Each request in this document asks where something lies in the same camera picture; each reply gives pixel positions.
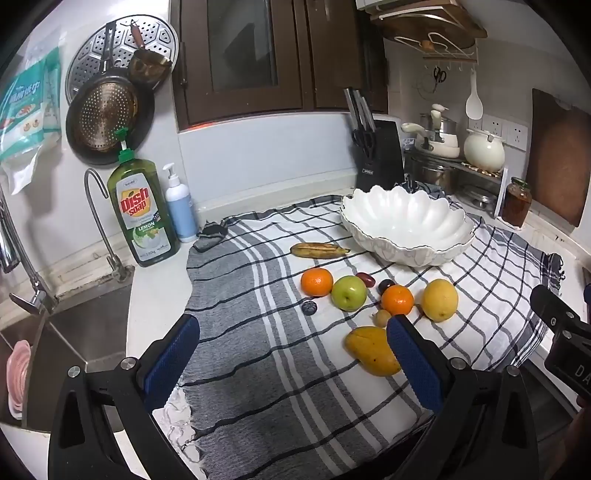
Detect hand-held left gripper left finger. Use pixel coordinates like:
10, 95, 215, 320
47, 314, 201, 480

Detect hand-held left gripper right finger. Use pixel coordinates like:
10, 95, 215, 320
385, 315, 541, 480

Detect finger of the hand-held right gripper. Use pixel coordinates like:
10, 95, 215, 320
530, 285, 581, 332

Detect yellow mango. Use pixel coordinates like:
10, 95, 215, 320
345, 326, 402, 377

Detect orange tangerine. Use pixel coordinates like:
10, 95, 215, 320
300, 268, 334, 297
381, 285, 415, 316

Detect yellow lemon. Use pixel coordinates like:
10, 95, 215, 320
420, 279, 460, 322

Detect green apple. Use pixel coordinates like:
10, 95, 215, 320
331, 275, 368, 311

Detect white scalloped bowl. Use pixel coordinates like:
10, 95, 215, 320
340, 185, 476, 267

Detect spotted ripe banana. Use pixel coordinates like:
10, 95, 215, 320
290, 242, 351, 259

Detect steel sink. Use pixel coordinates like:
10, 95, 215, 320
0, 281, 134, 435

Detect glass jar of sauce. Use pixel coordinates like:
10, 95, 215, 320
502, 177, 533, 228

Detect grey white checked cloth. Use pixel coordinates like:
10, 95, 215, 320
164, 195, 565, 480

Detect white counter shelf rack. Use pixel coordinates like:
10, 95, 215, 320
455, 157, 509, 217

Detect steel lid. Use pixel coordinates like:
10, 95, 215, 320
462, 185, 497, 210

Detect brown wooden cutting board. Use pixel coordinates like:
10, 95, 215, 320
526, 89, 591, 228

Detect green dish soap bottle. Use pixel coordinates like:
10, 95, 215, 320
107, 128, 182, 267

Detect white blue pump bottle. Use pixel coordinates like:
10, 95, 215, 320
163, 162, 199, 244

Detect pink sink strainer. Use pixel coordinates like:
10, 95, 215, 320
6, 340, 32, 421

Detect white ceramic pot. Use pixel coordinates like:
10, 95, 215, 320
463, 128, 506, 172

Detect chrome kitchen faucet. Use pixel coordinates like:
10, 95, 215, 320
0, 185, 60, 317

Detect large steel pot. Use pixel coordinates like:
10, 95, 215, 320
406, 154, 458, 195

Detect small steel pot with lid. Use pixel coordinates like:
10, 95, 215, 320
419, 104, 459, 139

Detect black knife block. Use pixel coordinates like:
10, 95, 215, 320
353, 116, 406, 188

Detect white rice spoon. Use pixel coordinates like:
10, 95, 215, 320
465, 69, 484, 121

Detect black perforated frying pan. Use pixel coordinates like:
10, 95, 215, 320
65, 21, 155, 166

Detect teal white plastic packet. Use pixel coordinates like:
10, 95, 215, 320
0, 46, 63, 195

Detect small copper pot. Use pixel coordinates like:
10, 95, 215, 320
127, 21, 173, 85

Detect round steel steamer plate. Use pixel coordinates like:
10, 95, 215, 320
65, 17, 179, 104

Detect black handled scissors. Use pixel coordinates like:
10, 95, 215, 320
352, 130, 376, 158

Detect steel handled knife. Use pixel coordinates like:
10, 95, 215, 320
343, 87, 361, 131
360, 95, 377, 131
352, 89, 369, 131

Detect white wire hanging rack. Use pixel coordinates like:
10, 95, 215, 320
392, 32, 478, 63

